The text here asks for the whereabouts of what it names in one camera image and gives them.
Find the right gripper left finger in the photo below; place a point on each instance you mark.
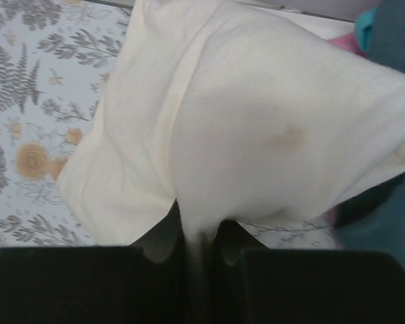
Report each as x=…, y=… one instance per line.
x=139, y=283

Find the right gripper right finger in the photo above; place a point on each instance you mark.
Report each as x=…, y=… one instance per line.
x=256, y=284

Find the cream t shirt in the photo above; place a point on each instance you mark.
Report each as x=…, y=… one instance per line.
x=229, y=112

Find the teal folded t shirt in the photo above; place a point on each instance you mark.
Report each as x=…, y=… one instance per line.
x=375, y=219

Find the floral table mat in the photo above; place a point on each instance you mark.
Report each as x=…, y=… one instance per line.
x=55, y=61

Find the pink folded t shirt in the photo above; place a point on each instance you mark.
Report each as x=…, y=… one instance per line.
x=348, y=43

